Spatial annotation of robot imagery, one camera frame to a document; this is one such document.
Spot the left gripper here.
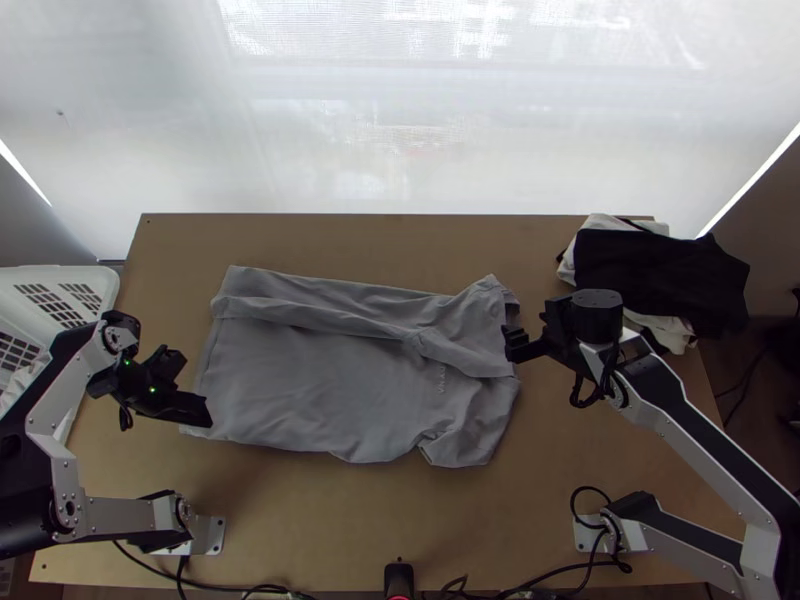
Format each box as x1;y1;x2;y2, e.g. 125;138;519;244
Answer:
144;373;216;431

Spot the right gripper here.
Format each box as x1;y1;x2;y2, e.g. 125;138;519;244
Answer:
501;321;591;374

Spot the grey t-shirt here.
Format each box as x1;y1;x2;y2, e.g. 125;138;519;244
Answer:
194;264;523;469

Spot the heap of clothes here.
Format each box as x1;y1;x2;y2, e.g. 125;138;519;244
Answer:
555;212;752;358

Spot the white laundry basket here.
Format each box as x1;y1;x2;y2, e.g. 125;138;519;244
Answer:
0;264;122;421

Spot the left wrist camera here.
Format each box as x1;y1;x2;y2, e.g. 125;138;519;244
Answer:
148;344;189;379

